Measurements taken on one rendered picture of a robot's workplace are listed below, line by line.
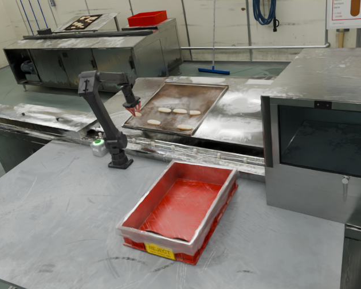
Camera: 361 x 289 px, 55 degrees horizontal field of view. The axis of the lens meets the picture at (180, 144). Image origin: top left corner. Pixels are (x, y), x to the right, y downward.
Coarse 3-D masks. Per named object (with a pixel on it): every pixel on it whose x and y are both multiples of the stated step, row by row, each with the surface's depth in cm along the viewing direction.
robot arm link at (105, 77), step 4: (100, 72) 159; (104, 72) 163; (108, 72) 175; (112, 72) 182; (124, 72) 193; (96, 76) 158; (100, 76) 159; (104, 76) 163; (108, 76) 174; (112, 76) 179; (116, 76) 183; (120, 76) 188; (124, 76) 192; (100, 80) 160; (104, 80) 163; (108, 80) 174; (112, 80) 178; (116, 80) 183; (120, 80) 188; (124, 80) 192
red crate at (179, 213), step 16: (176, 192) 158; (192, 192) 156; (208, 192) 154; (160, 208) 150; (176, 208) 148; (192, 208) 146; (208, 208) 144; (224, 208) 141; (144, 224) 143; (160, 224) 141; (176, 224) 139; (192, 224) 138; (128, 240) 132; (208, 240) 128; (176, 256) 123; (192, 256) 119
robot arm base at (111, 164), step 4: (120, 152) 184; (112, 156) 184; (116, 156) 182; (120, 156) 183; (124, 156) 186; (112, 160) 184; (116, 160) 184; (120, 160) 183; (124, 160) 185; (128, 160) 188; (132, 160) 188; (108, 164) 188; (112, 164) 187; (116, 164) 184; (120, 164) 184; (124, 164) 185; (128, 164) 185; (116, 168) 185; (120, 168) 184; (124, 168) 183
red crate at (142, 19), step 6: (150, 12) 538; (156, 12) 533; (162, 12) 515; (132, 18) 519; (138, 18) 514; (144, 18) 509; (150, 18) 504; (156, 18) 505; (162, 18) 518; (132, 24) 524; (138, 24) 519; (144, 24) 514; (150, 24) 509; (156, 24) 507
